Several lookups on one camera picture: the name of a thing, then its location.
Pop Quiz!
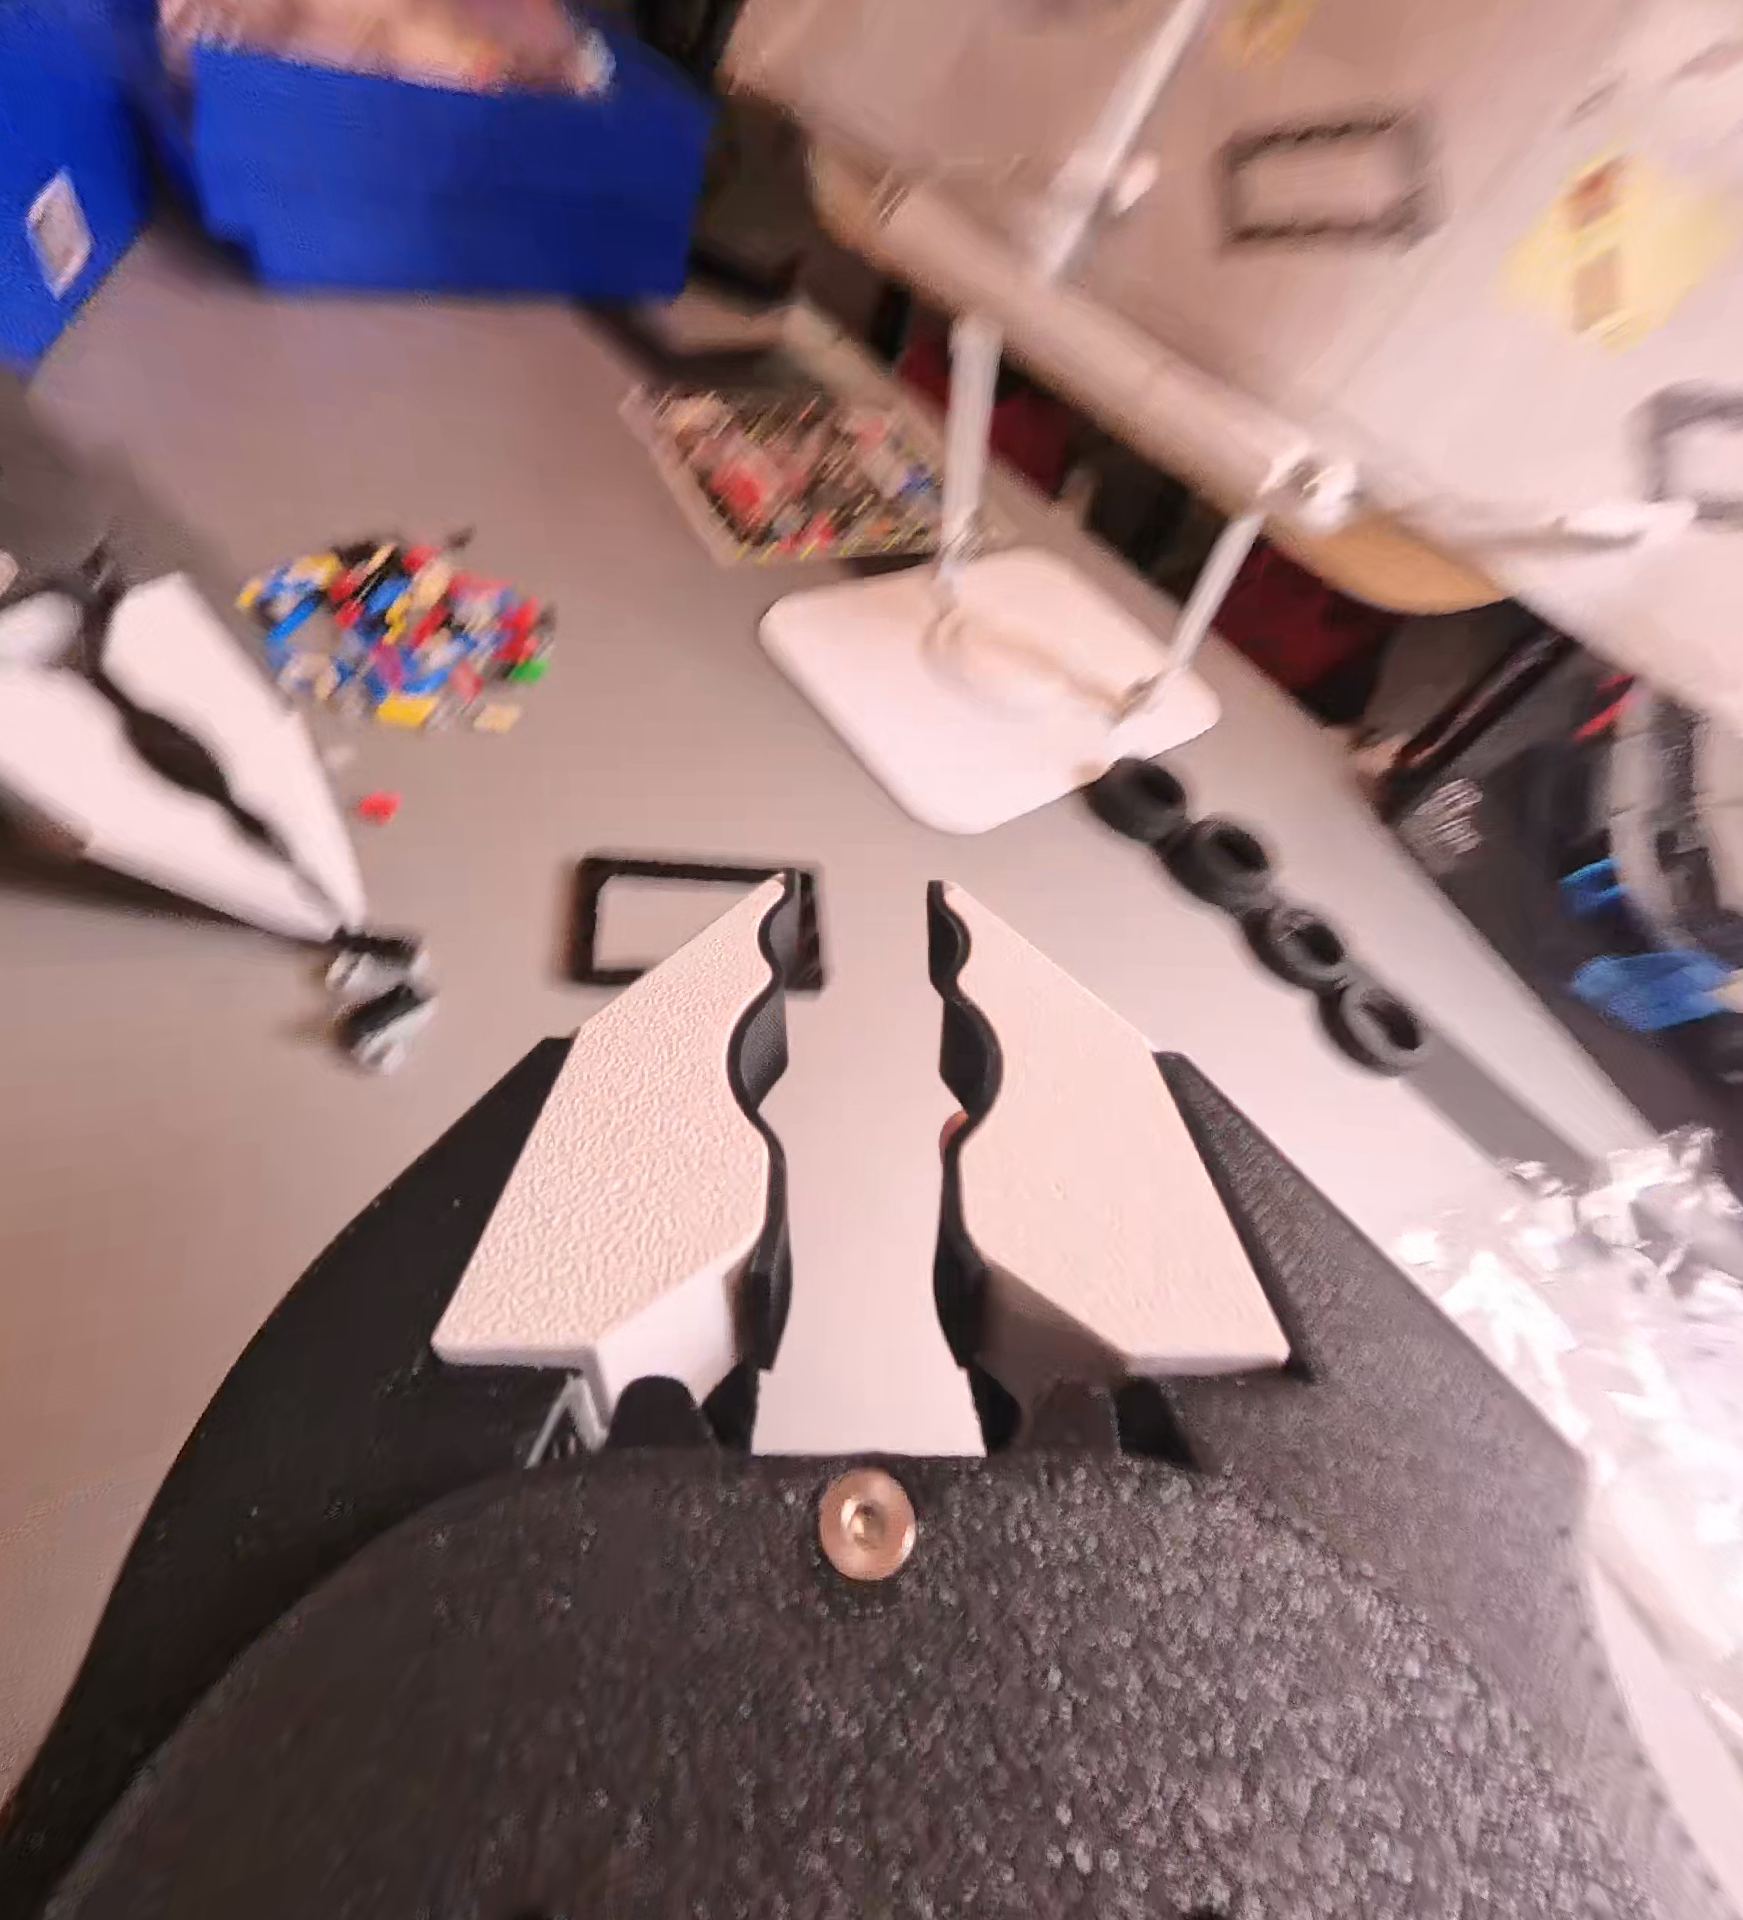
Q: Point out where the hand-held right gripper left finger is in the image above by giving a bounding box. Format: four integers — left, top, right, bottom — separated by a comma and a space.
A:
429, 873, 793, 1463

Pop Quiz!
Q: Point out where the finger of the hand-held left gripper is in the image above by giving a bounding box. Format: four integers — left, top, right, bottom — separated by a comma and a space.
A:
0, 593, 355, 947
95, 574, 370, 929

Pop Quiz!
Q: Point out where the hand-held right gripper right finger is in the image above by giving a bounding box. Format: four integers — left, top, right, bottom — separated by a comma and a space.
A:
926, 880, 1294, 1420

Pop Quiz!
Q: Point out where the pile of small lego pieces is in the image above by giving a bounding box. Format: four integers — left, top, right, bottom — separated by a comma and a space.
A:
233, 532, 560, 736

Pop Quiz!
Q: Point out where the black rectangular lego frame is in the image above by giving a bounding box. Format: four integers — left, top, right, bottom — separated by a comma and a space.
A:
567, 852, 827, 992

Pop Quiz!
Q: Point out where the grey lego connector assembly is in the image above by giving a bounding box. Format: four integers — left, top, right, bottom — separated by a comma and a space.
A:
336, 990, 438, 1074

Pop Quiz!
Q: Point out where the grey and black lego assembly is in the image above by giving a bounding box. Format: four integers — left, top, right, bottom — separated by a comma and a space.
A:
323, 929, 430, 997

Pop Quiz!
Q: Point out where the black rubber lego tire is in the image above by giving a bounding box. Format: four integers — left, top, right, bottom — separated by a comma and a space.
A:
1085, 757, 1192, 837
1163, 812, 1277, 905
1321, 982, 1433, 1074
1243, 904, 1359, 994

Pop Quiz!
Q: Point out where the clear bag of lego parts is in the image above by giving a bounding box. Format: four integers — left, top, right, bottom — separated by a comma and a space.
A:
160, 0, 618, 93

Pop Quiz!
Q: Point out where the lego instruction booklet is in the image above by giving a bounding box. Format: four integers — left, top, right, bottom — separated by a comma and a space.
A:
618, 382, 1015, 568

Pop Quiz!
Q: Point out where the car printed lego box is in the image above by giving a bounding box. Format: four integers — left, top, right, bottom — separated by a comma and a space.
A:
1389, 623, 1743, 1143

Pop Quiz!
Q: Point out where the small blue storage bin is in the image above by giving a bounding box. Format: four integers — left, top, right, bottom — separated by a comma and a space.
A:
0, 0, 154, 370

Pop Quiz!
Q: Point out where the large blue storage bin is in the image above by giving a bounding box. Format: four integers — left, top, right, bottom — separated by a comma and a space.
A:
151, 0, 715, 292

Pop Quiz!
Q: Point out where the empty clear plastic bag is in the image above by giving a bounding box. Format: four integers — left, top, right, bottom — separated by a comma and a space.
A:
1389, 1124, 1743, 1786

